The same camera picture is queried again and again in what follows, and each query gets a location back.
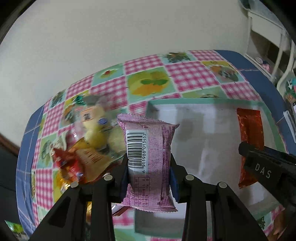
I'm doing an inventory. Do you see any yellow snack packet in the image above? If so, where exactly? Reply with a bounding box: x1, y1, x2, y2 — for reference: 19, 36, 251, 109
53, 171, 70, 203

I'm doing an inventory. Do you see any white shelf unit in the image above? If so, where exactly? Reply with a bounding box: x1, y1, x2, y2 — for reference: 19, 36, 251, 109
239, 1, 295, 95

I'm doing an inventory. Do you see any large steamed cake packet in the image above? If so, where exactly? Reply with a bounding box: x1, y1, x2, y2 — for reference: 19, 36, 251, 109
74, 94, 126, 154

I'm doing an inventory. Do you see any blue checked under cloth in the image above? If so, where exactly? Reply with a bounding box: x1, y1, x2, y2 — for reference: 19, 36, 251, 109
16, 49, 296, 237

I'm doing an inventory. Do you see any brown wooden trim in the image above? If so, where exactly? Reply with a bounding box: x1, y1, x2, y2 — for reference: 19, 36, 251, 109
0, 133, 20, 156

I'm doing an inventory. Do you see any mint green white tray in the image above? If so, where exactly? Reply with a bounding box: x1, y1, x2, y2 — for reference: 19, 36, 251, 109
134, 98, 289, 238

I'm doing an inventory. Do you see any red cartoon snack bag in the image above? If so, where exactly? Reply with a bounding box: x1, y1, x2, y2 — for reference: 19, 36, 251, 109
52, 148, 85, 184

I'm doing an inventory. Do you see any pink snack packet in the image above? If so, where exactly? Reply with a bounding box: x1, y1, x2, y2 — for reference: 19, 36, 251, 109
117, 113, 178, 212

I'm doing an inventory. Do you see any red patterned wafer packet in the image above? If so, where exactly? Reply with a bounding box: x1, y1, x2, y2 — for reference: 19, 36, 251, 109
237, 108, 264, 189

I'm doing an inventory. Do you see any pink plaid fruit tablecloth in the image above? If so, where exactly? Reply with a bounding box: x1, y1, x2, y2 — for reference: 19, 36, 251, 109
31, 49, 287, 241

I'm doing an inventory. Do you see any orange swiss roll packet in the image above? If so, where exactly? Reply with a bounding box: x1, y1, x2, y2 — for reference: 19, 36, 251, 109
67, 138, 124, 183

